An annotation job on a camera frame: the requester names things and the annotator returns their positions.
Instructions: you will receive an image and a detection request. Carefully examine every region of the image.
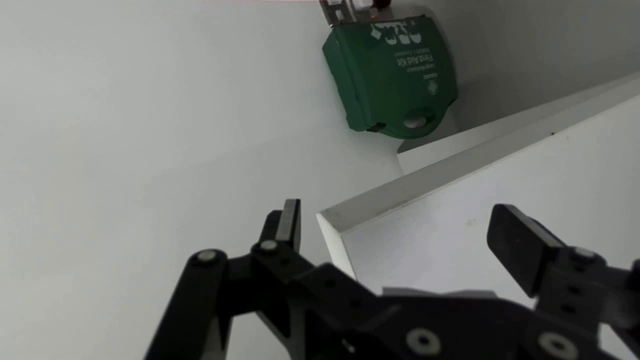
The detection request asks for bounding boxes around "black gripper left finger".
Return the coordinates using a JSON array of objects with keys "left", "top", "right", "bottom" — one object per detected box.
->
[{"left": 142, "top": 195, "right": 383, "bottom": 360}]

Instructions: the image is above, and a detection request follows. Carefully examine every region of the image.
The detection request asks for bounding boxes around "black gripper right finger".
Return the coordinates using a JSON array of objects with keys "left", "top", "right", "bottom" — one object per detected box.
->
[{"left": 483, "top": 202, "right": 640, "bottom": 336}]

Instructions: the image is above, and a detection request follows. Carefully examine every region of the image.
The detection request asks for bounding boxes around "green first aid box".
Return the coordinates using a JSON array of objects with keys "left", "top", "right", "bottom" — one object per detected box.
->
[{"left": 319, "top": 12, "right": 462, "bottom": 142}]

